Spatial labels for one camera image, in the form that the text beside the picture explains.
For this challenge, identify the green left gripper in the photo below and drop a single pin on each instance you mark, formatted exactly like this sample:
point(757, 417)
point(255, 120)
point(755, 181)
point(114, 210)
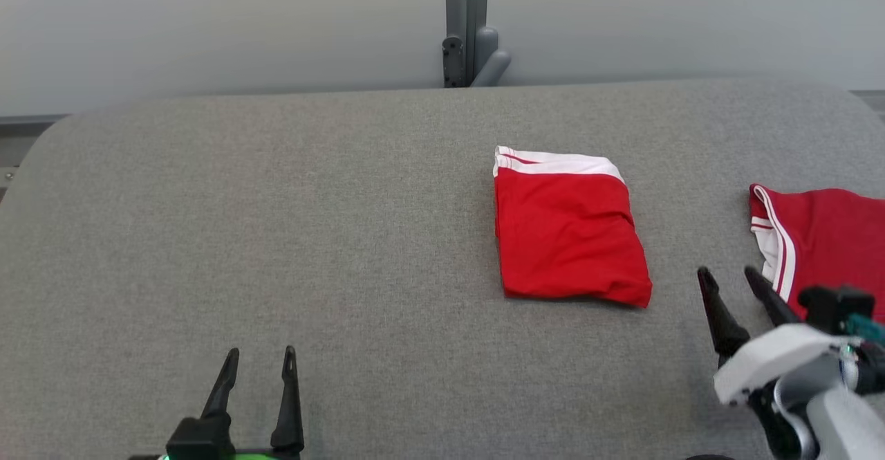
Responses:
point(200, 439)

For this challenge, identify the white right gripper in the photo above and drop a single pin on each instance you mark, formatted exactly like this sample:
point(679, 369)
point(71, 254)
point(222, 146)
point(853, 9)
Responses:
point(774, 360)

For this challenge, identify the red basketball jersey white sleeves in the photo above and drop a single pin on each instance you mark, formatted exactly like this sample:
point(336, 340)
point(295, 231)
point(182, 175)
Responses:
point(836, 238)

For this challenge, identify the red shorts white stripe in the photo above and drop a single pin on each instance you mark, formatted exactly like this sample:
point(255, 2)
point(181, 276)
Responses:
point(567, 238)

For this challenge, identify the black rounded robot base part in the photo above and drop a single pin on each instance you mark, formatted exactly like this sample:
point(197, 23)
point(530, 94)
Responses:
point(709, 458)

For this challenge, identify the grey fabric sofa surface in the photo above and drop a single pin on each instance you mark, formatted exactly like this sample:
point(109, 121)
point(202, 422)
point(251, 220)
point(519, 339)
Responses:
point(276, 238)

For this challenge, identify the grey slanted rounded tube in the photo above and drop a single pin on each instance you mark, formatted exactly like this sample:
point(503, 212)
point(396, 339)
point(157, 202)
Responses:
point(494, 67)

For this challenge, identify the grey short rounded tube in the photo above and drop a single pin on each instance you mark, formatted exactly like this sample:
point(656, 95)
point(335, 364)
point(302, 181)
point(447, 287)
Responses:
point(487, 45)

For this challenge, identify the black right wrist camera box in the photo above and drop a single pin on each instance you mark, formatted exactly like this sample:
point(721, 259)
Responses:
point(830, 304)

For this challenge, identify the black hinge bracket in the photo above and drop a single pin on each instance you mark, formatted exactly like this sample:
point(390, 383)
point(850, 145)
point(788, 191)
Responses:
point(453, 62)

